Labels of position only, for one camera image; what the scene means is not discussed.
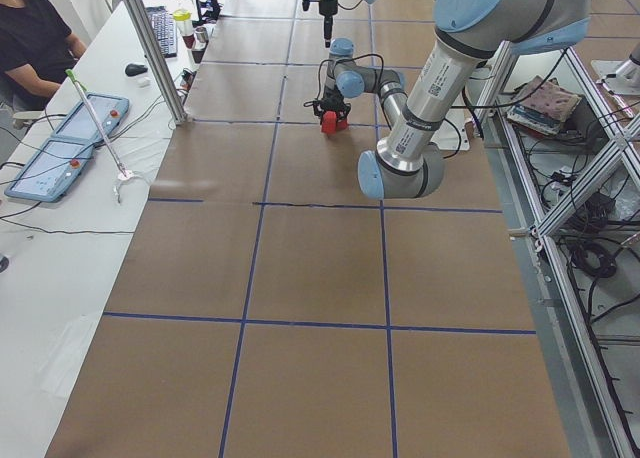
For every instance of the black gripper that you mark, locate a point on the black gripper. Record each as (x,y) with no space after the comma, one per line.
(325,2)
(332,102)

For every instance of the aluminium frame post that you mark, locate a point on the aluminium frame post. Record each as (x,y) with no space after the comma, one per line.
(159,68)

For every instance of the metal cup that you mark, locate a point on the metal cup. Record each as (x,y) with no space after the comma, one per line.
(201,35)

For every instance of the lower blue teach pendant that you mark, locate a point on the lower blue teach pendant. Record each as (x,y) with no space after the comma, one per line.
(51,171)

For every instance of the person in black shirt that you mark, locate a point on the person in black shirt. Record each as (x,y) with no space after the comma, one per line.
(37,48)

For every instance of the black keyboard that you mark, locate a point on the black keyboard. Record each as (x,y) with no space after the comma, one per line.
(165,31)

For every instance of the black computer mouse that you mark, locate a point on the black computer mouse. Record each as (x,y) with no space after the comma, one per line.
(135,69)

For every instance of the yellow lid cup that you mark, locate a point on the yellow lid cup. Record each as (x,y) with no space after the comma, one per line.
(182,19)

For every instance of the stack of books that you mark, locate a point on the stack of books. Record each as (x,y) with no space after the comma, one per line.
(543,106)

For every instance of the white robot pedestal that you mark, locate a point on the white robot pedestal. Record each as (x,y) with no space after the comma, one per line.
(452,134)

